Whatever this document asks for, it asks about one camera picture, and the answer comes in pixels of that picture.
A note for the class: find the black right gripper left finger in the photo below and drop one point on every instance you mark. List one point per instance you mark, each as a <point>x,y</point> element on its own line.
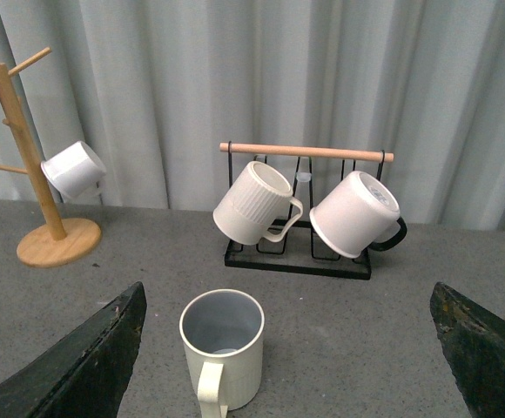
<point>87,372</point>

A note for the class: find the cream ribbed mug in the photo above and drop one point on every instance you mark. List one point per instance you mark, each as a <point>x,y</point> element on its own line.
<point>223,335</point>
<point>256,198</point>

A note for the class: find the white mug on tree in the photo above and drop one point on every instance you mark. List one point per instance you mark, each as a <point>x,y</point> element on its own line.
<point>76,172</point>

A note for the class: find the black wire mug rack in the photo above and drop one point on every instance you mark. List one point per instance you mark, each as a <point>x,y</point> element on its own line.
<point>301,251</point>

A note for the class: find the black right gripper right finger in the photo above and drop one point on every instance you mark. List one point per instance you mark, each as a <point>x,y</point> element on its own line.
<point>473,343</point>

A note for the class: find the wooden mug tree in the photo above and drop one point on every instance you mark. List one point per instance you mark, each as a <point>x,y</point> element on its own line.
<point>59,241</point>

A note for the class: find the white mug black handle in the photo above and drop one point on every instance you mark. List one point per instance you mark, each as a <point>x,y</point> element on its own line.
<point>359,213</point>

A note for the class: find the cream ribbed hanging mug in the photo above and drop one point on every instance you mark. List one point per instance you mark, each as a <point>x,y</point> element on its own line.
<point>256,198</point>

